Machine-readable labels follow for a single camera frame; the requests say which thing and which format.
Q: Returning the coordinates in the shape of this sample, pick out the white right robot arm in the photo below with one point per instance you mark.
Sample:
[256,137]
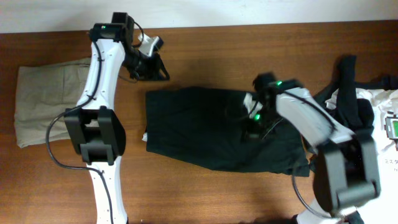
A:
[347,171]

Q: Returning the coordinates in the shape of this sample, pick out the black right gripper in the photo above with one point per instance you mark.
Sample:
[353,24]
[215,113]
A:
[248,135]

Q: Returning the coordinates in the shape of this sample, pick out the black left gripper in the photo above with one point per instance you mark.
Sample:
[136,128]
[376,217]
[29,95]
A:
[152,69]

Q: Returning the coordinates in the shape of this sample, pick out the black shorts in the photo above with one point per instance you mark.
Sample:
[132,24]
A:
[202,126]

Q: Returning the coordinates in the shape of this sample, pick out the folded khaki shorts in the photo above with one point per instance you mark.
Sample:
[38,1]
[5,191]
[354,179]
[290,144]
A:
[44,92]

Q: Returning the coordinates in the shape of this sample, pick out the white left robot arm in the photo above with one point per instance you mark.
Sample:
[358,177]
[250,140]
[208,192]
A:
[96,132]

